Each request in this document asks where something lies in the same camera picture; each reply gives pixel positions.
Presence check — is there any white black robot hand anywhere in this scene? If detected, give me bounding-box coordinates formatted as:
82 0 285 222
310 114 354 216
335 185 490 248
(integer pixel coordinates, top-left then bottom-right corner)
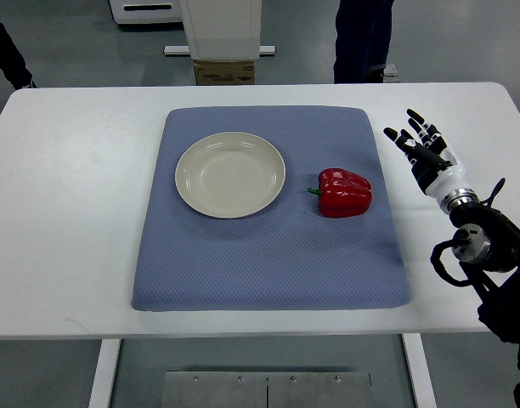
383 109 471 203

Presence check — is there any red bell pepper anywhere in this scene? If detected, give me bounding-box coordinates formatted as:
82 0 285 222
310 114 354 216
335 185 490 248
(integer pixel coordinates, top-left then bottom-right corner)
308 168 373 218

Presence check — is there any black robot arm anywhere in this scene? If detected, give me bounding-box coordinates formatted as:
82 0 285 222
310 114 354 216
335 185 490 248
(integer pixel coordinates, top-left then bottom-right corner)
430 179 520 371

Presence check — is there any small grey floor plate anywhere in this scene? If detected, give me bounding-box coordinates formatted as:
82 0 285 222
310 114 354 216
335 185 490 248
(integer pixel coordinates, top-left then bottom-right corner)
383 64 398 78

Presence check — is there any cream round plate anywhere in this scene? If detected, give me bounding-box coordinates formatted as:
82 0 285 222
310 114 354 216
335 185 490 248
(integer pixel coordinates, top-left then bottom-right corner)
174 132 286 219

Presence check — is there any person in dark jeans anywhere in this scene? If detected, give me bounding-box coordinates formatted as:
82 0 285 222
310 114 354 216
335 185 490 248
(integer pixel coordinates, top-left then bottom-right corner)
333 0 393 84

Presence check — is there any blue textured mat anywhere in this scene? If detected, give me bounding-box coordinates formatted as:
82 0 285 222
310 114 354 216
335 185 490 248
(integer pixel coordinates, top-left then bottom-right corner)
132 106 410 312

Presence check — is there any cardboard box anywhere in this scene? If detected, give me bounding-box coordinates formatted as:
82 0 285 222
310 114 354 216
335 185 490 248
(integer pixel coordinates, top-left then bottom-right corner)
194 60 256 86

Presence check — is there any white machine column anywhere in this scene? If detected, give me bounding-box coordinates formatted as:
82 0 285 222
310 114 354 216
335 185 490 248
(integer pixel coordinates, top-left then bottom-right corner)
164 0 276 60

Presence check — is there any white appliance with slot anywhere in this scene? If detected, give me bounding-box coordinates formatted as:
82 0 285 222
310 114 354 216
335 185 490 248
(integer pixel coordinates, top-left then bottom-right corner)
109 0 183 25

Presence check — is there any person in black trousers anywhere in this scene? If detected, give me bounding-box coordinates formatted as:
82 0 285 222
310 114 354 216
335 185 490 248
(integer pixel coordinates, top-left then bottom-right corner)
0 21 37 90

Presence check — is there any white table frame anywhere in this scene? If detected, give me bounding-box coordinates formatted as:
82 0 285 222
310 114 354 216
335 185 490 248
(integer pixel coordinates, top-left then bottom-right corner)
88 334 440 407

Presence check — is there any metal base plate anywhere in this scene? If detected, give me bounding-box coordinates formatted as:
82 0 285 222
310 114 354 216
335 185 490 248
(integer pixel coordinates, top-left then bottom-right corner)
161 371 374 407

